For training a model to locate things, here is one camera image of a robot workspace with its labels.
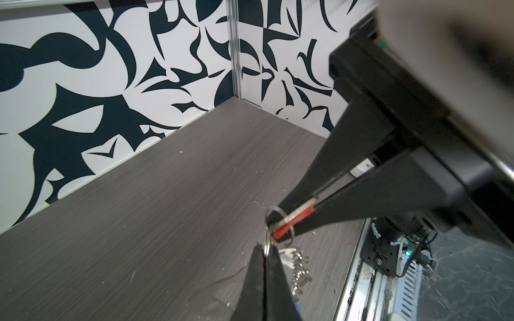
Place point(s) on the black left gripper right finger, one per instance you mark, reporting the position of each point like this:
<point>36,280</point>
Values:
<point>278,302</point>

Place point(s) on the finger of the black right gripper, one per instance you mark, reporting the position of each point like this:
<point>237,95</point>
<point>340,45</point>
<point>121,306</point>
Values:
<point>363,128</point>
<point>410,181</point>

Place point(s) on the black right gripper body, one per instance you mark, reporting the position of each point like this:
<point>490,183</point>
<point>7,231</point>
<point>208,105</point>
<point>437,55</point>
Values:
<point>363,70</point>

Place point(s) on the red key tag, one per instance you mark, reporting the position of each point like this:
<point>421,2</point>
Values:
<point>289,226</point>

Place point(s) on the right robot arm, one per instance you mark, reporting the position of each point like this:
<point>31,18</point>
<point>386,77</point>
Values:
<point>384,233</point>

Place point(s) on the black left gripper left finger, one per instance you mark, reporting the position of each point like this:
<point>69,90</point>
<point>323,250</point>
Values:
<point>251,304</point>

